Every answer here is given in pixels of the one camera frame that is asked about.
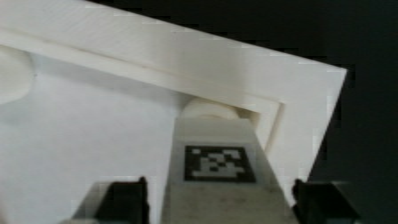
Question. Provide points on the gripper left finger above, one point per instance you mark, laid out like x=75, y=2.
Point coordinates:
x=115, y=204

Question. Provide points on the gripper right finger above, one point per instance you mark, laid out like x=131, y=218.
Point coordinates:
x=322, y=206

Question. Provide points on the white leg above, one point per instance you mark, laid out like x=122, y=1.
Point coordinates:
x=223, y=189

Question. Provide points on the white square tabletop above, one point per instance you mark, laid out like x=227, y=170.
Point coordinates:
x=102, y=71

